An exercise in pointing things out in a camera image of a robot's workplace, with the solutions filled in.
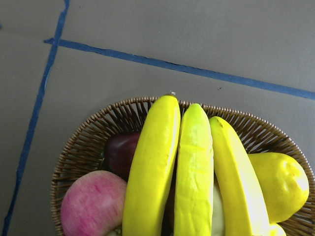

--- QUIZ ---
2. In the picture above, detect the brown wicker basket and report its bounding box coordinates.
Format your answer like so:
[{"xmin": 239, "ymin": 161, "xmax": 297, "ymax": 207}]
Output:
[{"xmin": 50, "ymin": 97, "xmax": 315, "ymax": 236}]

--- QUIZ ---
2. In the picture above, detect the smooth yellow banana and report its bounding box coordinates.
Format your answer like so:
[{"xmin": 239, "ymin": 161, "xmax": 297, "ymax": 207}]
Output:
[{"xmin": 122, "ymin": 94, "xmax": 181, "ymax": 236}]

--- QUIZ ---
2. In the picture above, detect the pale white apple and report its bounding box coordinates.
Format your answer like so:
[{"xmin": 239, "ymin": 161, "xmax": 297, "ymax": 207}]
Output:
[{"xmin": 212, "ymin": 180, "xmax": 225, "ymax": 236}]

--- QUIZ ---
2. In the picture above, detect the pink red apple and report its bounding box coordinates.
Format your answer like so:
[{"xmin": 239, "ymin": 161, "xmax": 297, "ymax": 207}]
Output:
[{"xmin": 60, "ymin": 171, "xmax": 126, "ymax": 236}]

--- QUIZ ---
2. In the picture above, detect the dark red apple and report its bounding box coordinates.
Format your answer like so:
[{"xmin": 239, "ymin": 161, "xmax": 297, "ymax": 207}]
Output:
[{"xmin": 104, "ymin": 132, "xmax": 140, "ymax": 180}]

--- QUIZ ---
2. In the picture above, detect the yellow-green ridged banana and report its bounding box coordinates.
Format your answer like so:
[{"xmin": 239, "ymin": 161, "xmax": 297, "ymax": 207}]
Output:
[{"xmin": 174, "ymin": 103, "xmax": 214, "ymax": 236}]

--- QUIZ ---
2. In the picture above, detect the yellow pear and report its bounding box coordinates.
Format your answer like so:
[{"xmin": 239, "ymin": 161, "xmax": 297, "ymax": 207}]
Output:
[{"xmin": 248, "ymin": 152, "xmax": 310, "ymax": 223}]

